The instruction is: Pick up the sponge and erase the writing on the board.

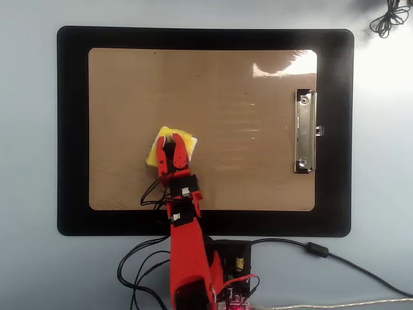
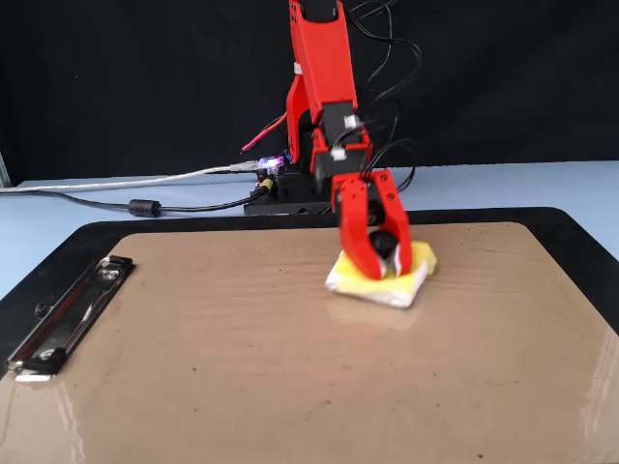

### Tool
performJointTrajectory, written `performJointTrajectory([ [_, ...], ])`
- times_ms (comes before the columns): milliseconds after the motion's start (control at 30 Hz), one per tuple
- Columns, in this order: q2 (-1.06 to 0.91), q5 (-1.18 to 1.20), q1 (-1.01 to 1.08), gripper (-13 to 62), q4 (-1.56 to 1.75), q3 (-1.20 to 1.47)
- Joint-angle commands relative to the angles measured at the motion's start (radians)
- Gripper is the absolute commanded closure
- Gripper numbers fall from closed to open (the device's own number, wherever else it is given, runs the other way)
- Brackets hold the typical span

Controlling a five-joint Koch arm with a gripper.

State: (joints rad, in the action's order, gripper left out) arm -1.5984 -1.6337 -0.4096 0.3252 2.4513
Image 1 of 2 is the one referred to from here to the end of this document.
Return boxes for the black power cable with ferrite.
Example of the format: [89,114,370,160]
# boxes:
[248,238,413,298]

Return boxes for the silver braided cable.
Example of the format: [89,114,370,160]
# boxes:
[253,296,413,310]

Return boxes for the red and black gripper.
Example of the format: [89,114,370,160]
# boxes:
[156,132,201,200]

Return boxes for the red lit circuit board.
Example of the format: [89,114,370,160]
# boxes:
[216,287,257,310]

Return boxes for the thin red wires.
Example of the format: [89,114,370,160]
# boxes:
[221,273,261,303]

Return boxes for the silver metal clipboard clip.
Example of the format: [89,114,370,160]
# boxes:
[293,88,325,174]

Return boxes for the brown clipboard board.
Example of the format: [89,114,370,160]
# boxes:
[88,47,318,212]

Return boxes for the black coiled cable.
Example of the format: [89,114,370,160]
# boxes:
[369,0,412,39]

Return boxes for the yellow sponge with black knob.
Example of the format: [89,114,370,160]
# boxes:
[143,125,199,169]

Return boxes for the black arm servo cables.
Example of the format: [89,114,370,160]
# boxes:
[116,172,177,310]

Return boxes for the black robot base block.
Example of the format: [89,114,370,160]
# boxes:
[203,238,252,291]

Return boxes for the black rectangular mat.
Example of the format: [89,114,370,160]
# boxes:
[56,25,355,238]

